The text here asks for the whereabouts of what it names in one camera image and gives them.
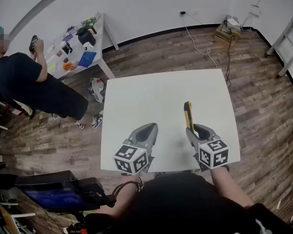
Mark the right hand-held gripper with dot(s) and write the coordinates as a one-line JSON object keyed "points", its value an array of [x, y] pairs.
{"points": [[213, 158]]}

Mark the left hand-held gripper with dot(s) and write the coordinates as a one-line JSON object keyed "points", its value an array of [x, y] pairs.
{"points": [[130, 155]]}

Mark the yellow black utility knife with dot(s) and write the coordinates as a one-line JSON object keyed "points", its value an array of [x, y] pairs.
{"points": [[188, 113]]}

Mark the person's left forearm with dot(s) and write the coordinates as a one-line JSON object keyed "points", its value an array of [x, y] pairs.
{"points": [[119, 209]]}

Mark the person's right forearm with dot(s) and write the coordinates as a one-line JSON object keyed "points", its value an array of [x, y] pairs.
{"points": [[230, 186]]}

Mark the white plastic bag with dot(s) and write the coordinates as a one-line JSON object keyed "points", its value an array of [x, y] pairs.
{"points": [[98, 90]]}

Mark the person's black shirt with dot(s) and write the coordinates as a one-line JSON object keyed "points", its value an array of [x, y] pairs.
{"points": [[180, 203]]}

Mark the white long table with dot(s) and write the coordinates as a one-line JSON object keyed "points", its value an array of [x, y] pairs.
{"points": [[98, 57]]}

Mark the blue cloth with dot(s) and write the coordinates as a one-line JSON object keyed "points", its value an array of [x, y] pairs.
{"points": [[87, 58]]}

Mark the stacked wooden crates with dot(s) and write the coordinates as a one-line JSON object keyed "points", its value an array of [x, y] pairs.
{"points": [[225, 36]]}

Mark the orange tool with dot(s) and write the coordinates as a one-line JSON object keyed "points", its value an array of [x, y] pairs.
{"points": [[69, 66]]}

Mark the black monitor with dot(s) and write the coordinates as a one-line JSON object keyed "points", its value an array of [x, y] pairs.
{"points": [[58, 196]]}

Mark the black kettle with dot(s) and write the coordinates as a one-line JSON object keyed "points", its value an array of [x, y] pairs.
{"points": [[86, 36]]}

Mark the black white box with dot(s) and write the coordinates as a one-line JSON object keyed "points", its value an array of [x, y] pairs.
{"points": [[67, 47]]}

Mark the white router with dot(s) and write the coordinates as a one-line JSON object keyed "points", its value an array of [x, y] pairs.
{"points": [[232, 22]]}

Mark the purple packet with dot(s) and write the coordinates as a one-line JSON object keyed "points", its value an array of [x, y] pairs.
{"points": [[69, 37]]}

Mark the green potted plant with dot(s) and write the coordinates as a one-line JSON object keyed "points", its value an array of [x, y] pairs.
{"points": [[89, 22]]}

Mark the metal ladder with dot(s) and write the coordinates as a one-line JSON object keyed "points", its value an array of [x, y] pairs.
{"points": [[286, 40]]}

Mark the black handheld device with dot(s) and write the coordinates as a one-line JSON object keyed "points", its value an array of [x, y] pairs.
{"points": [[33, 43]]}

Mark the black wall charger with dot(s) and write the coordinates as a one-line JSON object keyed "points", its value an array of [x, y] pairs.
{"points": [[182, 12]]}

